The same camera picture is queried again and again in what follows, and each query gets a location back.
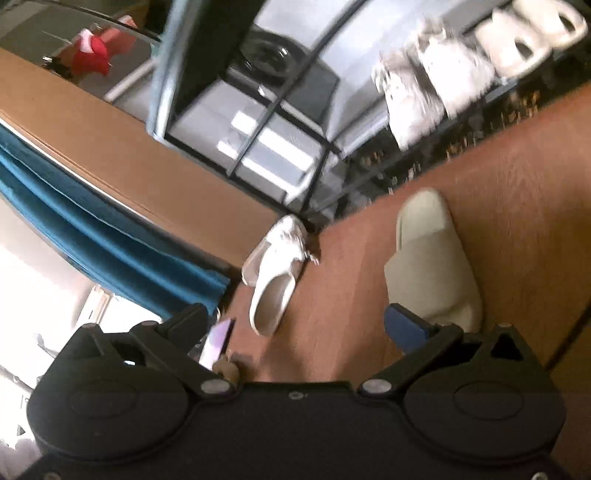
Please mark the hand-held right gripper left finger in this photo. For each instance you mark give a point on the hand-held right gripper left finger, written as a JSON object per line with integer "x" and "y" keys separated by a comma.
{"x": 184, "y": 330}

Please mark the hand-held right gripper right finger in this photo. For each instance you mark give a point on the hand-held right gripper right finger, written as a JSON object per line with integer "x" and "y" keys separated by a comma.
{"x": 408, "y": 327}

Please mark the cream slide slipper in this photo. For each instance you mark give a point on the cream slide slipper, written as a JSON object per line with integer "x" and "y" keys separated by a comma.
{"x": 429, "y": 263}

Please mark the black metal shoe rack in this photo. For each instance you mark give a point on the black metal shoe rack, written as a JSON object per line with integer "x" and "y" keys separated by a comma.
{"x": 295, "y": 152}

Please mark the white lace-up sneaker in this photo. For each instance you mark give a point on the white lace-up sneaker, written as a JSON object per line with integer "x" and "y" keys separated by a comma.
{"x": 406, "y": 101}
{"x": 457, "y": 69}

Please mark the purple phone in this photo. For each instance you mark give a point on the purple phone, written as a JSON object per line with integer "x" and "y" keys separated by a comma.
{"x": 217, "y": 341}

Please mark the white slingback shoe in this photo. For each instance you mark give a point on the white slingback shoe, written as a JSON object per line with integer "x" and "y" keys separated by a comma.
{"x": 274, "y": 272}

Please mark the blue curtain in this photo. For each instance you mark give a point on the blue curtain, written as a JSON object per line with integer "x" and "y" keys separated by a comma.
{"x": 106, "y": 240}

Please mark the brown wooden panel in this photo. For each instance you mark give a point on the brown wooden panel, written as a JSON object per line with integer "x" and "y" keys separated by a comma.
{"x": 138, "y": 157}

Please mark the dark grey panel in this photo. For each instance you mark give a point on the dark grey panel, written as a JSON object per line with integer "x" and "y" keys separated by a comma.
{"x": 203, "y": 55}

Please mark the red cloth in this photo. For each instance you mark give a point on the red cloth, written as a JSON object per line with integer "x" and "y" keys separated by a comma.
{"x": 94, "y": 53}

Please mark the white open-toe slipper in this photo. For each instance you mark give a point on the white open-toe slipper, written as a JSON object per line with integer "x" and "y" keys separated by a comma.
{"x": 563, "y": 21}
{"x": 512, "y": 46}

